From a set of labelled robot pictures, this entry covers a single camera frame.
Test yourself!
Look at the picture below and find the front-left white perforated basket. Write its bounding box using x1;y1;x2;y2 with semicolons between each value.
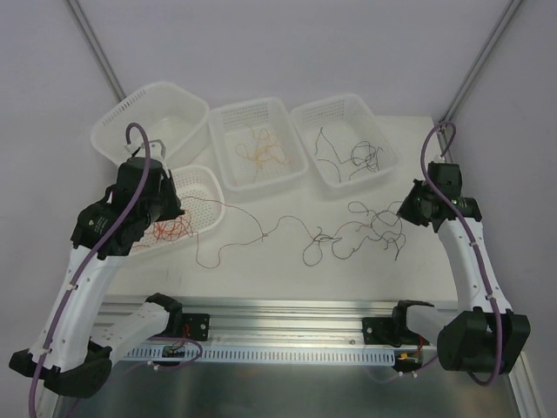
130;165;225;256

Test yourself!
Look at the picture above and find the aluminium frame post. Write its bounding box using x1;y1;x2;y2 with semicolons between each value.
437;0;526;130
64;0;126;102

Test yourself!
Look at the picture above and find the deep white plastic tub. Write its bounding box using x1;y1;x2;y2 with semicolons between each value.
91;82;210;169

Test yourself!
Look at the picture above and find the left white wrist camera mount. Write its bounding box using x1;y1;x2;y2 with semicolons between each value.
124;139;168;169

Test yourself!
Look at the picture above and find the right white perforated basket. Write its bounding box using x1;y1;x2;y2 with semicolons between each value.
291;93;402;197

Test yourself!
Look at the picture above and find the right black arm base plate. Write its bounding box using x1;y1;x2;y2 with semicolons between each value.
361;317;419;347

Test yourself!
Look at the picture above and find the white slotted cable duct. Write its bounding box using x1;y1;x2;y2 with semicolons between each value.
124;343;395;367

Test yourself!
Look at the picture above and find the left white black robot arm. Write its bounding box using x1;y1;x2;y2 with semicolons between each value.
9;157;184;398

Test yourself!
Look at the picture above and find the left aluminium frame post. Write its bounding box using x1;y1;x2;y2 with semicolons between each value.
64;0;126;102

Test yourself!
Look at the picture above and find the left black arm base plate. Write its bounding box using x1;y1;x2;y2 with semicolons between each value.
176;313;211;341

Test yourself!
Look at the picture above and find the yellow orange wire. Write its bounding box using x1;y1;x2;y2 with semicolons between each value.
247;125;292;169

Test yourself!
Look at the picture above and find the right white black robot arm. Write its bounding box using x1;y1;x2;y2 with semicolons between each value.
390;162;531;379

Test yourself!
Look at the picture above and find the right aluminium frame post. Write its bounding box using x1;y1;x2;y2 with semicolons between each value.
437;0;526;130

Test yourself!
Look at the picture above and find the middle white perforated basket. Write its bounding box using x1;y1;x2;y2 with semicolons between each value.
208;97;308;199

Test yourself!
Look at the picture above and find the aluminium mounting rail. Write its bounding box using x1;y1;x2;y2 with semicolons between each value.
99;295;519;349

